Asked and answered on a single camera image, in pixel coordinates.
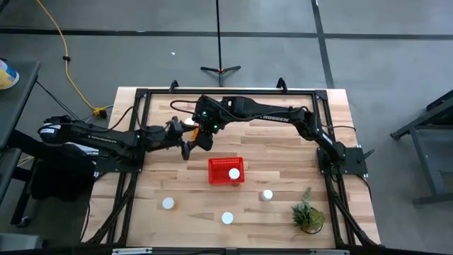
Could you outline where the dark metal table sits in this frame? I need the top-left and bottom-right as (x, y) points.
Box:
(389, 90), (453, 207)

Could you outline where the yellow and blue container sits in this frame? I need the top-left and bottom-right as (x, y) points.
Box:
(0, 59), (21, 91)

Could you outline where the small green potted plant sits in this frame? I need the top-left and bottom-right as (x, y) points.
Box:
(292, 186), (326, 235)

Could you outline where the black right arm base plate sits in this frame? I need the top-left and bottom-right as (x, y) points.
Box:
(316, 146), (369, 176)

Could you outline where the black tripod stand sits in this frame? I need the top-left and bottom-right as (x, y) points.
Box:
(200, 0), (242, 88)

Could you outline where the black base plate lever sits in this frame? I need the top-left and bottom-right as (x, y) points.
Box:
(356, 149), (375, 164)

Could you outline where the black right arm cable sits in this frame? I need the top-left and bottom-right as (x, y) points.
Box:
(169, 100), (200, 116)

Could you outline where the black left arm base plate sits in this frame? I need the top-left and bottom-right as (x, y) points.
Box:
(92, 145), (147, 174)

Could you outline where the yellow extension cable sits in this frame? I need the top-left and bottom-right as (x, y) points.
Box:
(35, 0), (109, 118)

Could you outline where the black metal table frame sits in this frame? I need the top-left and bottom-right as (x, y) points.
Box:
(80, 86), (382, 249)

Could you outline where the red plastic basket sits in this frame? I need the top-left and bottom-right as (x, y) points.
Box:
(207, 157), (246, 186)

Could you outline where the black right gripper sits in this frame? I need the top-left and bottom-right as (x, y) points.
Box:
(193, 93), (231, 135)

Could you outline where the grey metal bracket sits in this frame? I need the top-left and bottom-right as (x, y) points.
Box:
(112, 247), (153, 255)
(310, 249), (350, 255)

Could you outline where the dark grey side table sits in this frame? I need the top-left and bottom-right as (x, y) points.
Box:
(0, 60), (42, 149)

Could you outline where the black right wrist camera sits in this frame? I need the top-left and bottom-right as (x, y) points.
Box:
(195, 130), (215, 152)

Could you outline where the thin black floor cable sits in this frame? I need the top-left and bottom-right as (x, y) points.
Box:
(35, 80), (81, 121)

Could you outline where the grey rounded object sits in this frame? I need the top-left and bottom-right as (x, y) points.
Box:
(0, 232), (47, 252)

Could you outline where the black bag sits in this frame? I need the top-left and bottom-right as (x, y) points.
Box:
(30, 150), (97, 203)

